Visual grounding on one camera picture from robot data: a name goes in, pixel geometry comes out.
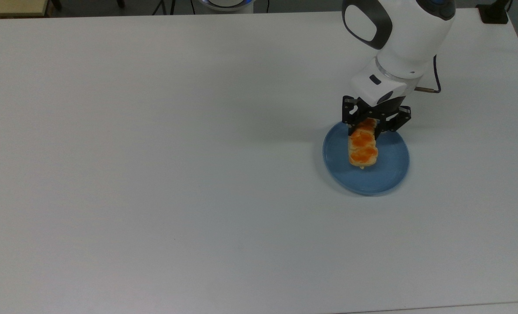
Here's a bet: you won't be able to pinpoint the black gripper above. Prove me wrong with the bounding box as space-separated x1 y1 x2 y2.
341 95 412 141

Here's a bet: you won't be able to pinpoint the black tripod legs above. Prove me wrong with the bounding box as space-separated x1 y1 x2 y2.
151 0 177 16

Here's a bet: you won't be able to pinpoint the light wooden table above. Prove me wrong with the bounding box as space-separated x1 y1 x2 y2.
0 0 52 19

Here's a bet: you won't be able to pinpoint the orange glazed bread loaf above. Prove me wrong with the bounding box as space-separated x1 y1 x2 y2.
348 118 379 170

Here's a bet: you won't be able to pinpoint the black robot wrist cable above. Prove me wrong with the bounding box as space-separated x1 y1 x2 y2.
414 55 442 94

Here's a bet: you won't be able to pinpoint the blue round plate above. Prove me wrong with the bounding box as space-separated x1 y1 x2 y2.
322 120 410 196

